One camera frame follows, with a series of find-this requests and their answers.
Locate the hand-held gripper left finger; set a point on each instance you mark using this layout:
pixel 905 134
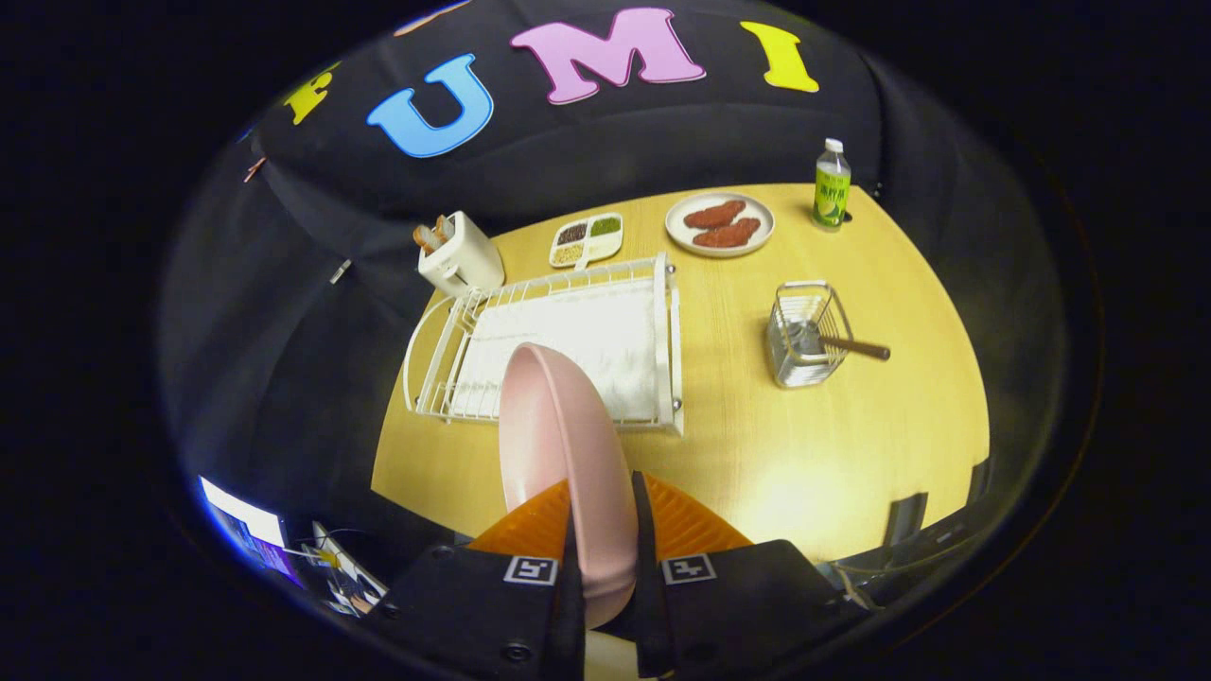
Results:
pixel 570 615

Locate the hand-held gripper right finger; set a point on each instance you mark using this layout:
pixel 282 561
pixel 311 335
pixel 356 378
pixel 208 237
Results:
pixel 651 605

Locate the pink plate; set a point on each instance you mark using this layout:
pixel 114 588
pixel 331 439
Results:
pixel 558 445

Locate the white compartment dish with beans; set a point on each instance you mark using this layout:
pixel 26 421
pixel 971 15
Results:
pixel 601 249

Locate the white plate with meat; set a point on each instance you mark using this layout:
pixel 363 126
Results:
pixel 674 223

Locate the bright lit screen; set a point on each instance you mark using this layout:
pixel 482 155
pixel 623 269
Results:
pixel 241 515

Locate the white toaster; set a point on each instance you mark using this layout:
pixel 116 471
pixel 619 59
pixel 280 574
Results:
pixel 468 260

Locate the red-brown meat piece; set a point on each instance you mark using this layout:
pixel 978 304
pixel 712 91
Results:
pixel 714 214
pixel 728 234

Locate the brown toast slice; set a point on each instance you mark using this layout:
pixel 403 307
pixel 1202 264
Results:
pixel 425 238
pixel 444 227

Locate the white clothes clip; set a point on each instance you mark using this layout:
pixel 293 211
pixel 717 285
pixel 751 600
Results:
pixel 341 271

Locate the green label drink bottle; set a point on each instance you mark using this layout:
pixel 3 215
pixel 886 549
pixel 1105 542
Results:
pixel 831 194

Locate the black backdrop cloth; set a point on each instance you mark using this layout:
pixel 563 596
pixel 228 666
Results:
pixel 605 142

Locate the pink clothes clip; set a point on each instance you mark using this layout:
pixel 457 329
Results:
pixel 254 170

